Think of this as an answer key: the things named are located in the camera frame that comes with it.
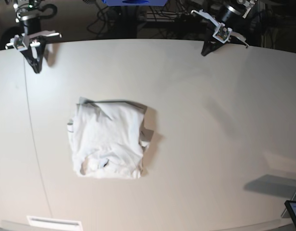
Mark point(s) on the white T-shirt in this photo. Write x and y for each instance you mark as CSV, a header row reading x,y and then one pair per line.
x,y
108,139

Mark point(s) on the gripper body with bracket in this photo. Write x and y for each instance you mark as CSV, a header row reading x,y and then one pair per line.
x,y
227,15
32,32

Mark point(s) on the white label strip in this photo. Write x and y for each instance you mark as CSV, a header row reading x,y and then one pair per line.
x,y
55,224

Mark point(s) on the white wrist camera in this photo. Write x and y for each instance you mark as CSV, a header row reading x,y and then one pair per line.
x,y
20,43
222,33

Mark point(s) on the blue box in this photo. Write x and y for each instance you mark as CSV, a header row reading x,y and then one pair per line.
x,y
135,2

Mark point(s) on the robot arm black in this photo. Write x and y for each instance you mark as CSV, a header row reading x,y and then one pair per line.
x,y
33,9
244,6

